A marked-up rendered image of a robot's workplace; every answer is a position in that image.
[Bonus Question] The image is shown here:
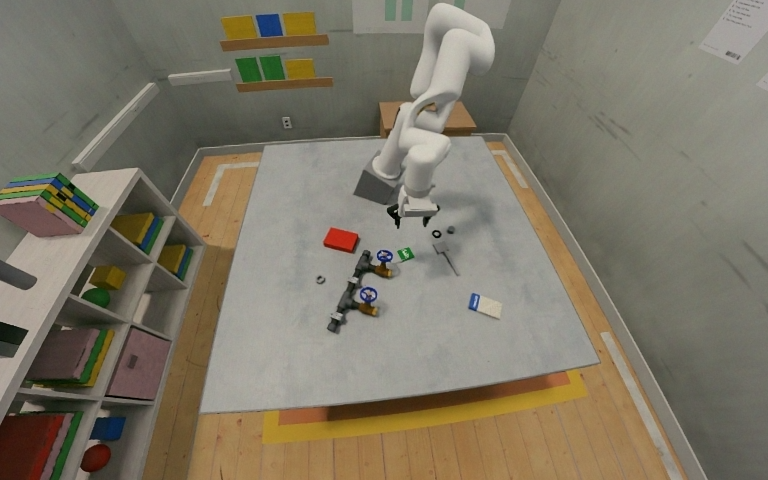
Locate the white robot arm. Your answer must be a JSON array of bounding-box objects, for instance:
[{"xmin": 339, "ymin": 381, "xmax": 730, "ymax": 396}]
[{"xmin": 372, "ymin": 3, "xmax": 495, "ymax": 217}]

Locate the red block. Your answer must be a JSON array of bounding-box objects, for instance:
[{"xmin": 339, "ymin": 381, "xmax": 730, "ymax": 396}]
[{"xmin": 323, "ymin": 227, "xmax": 359, "ymax": 254}]

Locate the grey pipe assembly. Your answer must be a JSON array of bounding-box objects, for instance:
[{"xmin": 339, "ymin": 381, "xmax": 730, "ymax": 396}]
[{"xmin": 326, "ymin": 250, "xmax": 393, "ymax": 332}]

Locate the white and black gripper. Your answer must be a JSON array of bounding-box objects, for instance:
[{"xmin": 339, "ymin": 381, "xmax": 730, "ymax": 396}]
[{"xmin": 387, "ymin": 186, "xmax": 432, "ymax": 229}]

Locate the green tag with silver chain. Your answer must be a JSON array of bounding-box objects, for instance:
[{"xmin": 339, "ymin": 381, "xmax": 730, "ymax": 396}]
[{"xmin": 390, "ymin": 247, "xmax": 415, "ymax": 264}]

